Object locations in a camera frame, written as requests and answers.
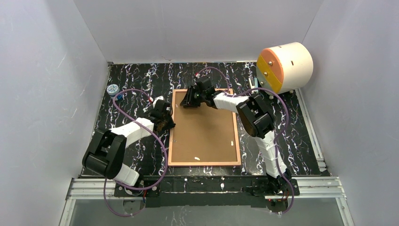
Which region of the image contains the pink wooden picture frame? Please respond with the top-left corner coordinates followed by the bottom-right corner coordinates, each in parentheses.
top-left (168, 89), bottom-right (242, 167)

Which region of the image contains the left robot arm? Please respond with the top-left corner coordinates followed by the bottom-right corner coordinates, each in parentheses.
top-left (82, 99), bottom-right (176, 190)

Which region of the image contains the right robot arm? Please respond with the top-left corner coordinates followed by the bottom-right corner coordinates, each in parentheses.
top-left (180, 77), bottom-right (295, 197)

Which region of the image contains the blue lidded small jar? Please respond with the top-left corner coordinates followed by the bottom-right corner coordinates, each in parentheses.
top-left (106, 84), bottom-right (123, 100)

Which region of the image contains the white cylindrical drawer unit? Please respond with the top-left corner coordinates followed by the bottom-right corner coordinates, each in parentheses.
top-left (256, 42), bottom-right (313, 94)

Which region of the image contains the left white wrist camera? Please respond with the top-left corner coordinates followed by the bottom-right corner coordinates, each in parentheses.
top-left (150, 96), bottom-right (172, 114)

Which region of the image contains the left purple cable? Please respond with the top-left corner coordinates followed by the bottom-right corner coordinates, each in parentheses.
top-left (103, 89), bottom-right (169, 218)

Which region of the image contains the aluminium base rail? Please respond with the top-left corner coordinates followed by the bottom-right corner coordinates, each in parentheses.
top-left (59, 176), bottom-right (354, 226)

